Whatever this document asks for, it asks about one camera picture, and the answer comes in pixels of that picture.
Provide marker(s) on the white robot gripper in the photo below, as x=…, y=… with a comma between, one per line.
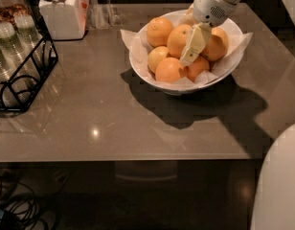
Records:
x=210, y=8

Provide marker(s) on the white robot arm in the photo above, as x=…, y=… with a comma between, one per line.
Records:
x=274, y=204

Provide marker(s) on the white ceramic bowl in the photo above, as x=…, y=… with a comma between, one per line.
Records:
x=186, y=80

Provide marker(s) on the small left orange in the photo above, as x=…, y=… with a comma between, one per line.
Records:
x=155, y=56

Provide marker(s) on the white paper bowl liner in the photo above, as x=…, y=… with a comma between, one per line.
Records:
x=136, y=47

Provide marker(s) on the clear acrylic holder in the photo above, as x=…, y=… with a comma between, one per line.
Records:
x=105, y=15

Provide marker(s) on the white lidded jar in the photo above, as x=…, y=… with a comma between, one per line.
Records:
x=65, y=19

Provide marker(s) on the stacked clear cups right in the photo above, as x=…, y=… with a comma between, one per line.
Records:
x=30, y=36

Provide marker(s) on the stacked clear cups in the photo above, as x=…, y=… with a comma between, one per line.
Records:
x=5, y=74
x=30, y=36
x=15, y=53

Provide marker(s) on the stacked clear cups left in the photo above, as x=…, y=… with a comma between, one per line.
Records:
x=15, y=53

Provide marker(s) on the jar of brown snacks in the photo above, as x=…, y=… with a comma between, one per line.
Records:
x=9, y=9

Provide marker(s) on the stacked clear cups front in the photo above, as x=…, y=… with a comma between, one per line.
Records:
x=5, y=74

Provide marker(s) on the black wire rack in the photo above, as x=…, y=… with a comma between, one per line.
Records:
x=21, y=94

